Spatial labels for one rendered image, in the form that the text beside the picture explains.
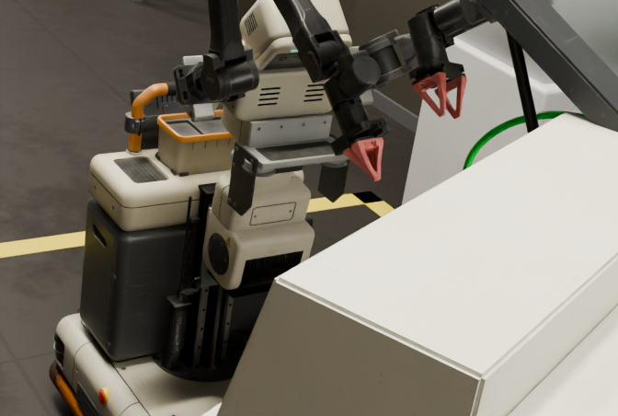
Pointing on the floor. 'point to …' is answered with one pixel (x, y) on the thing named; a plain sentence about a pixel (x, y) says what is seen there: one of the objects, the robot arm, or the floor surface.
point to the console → (448, 291)
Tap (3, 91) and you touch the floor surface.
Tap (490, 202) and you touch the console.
